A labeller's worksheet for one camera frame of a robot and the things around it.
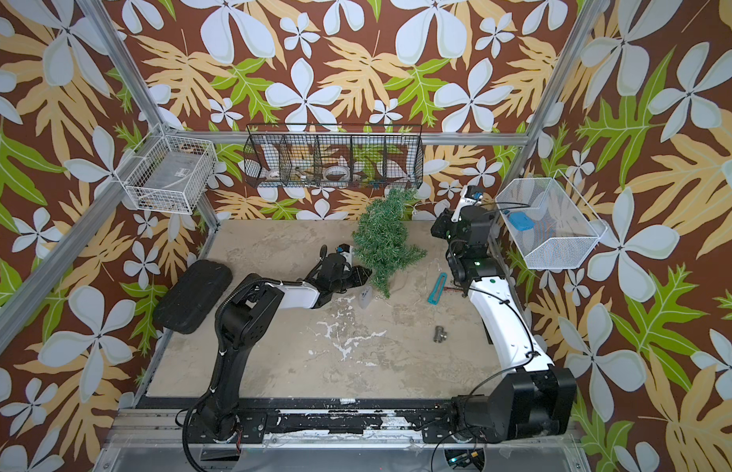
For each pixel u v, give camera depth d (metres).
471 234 0.55
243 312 0.58
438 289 1.01
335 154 0.96
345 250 0.93
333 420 0.76
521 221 0.84
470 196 0.64
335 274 0.82
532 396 0.40
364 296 0.92
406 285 1.01
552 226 0.82
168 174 0.87
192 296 0.92
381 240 0.80
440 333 0.89
